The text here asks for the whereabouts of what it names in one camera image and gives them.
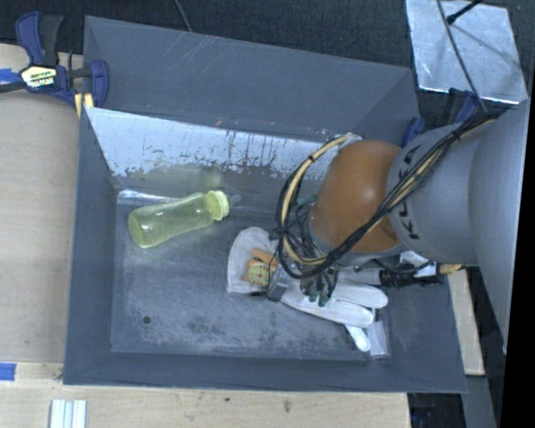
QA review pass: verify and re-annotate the black cylinder on white bracket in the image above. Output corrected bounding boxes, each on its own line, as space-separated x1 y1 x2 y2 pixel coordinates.
376 247 449 293

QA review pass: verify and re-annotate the white work glove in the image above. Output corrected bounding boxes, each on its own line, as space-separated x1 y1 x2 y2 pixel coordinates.
220 224 395 355

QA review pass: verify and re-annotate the grey metal bin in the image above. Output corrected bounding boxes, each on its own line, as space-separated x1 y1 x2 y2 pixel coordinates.
49 15 501 424

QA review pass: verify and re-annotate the yellow clear baby bottle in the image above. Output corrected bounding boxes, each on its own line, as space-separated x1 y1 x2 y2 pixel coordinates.
125 182 233 258

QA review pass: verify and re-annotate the pale wood flat board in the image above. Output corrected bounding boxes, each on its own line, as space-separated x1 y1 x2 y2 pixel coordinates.
0 88 92 369

